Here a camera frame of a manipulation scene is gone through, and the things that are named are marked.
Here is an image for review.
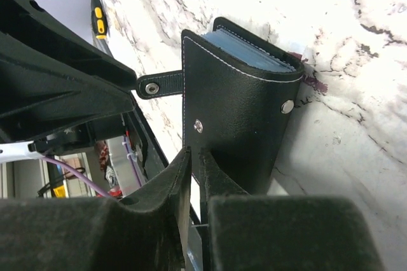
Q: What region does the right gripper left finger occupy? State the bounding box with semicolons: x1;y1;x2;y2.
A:
1;148;191;270

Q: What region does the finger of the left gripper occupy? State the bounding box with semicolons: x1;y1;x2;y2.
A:
1;0;137;143

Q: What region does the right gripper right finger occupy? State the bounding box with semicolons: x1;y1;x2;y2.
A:
199;149;385;270

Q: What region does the black card holder wallet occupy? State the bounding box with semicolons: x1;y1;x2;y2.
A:
136;17;305;194

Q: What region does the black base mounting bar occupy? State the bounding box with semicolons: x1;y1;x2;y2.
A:
124;111;203;270

